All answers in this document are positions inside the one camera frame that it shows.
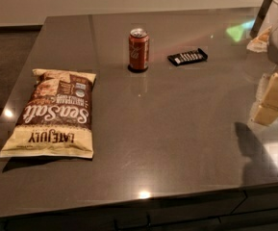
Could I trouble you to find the black snack bar wrapper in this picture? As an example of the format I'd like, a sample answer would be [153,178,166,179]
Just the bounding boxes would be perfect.
[167,48,208,66]

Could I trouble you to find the red coke can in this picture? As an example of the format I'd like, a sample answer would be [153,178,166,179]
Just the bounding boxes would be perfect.
[129,28,149,72]

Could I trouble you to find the dark box behind cup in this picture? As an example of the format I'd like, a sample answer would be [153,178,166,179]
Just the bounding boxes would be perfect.
[250,0,273,38]

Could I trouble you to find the brown sea salt chip bag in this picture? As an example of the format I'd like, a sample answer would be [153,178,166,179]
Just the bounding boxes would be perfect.
[0,68,96,159]

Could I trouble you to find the crumpled snack wrapper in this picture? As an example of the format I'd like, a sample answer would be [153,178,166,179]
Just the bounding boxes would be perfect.
[246,27,271,53]

